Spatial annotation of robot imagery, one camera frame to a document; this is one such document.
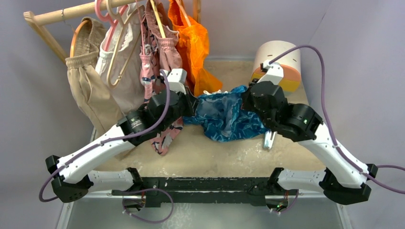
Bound blue leaf-print shorts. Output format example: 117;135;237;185
183;85;268;142

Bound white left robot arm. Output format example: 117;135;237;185
45;90;199;203

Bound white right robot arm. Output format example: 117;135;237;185
241;81;378;205

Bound pink navy patterned shorts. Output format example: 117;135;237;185
139;9;184;156

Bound orange shorts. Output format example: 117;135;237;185
168;0;223;96

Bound yellow hanger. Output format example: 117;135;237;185
150;0;166;39

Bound white shorts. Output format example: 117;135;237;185
96;3;145;114

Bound dusty pink shorts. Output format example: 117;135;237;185
145;0;191;95

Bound thin pink hanger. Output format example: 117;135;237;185
135;0;145;55

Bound beige shorts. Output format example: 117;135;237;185
65;17;127;137

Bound pink plastic hanger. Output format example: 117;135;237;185
94;0;129;53

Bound orange hanger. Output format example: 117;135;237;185
69;19;91;58

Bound light blue stapler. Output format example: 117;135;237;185
263;130;277;150

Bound round pastel drawer box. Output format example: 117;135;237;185
251;41;301;94

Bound wooden clothes rack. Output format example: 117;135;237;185
23;0;202;63

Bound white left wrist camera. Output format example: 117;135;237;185
167;68;187;94

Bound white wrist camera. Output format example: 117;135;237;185
167;68;187;94
258;60;284;85

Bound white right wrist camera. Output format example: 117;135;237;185
258;60;284;85

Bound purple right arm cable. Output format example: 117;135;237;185
267;44;405;195

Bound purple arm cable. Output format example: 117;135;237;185
38;69;171;203
267;44;405;195

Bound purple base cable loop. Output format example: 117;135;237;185
121;188;175;224

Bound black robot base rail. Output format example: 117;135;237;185
112;169;297;208

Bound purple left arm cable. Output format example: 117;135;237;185
38;69;171;203

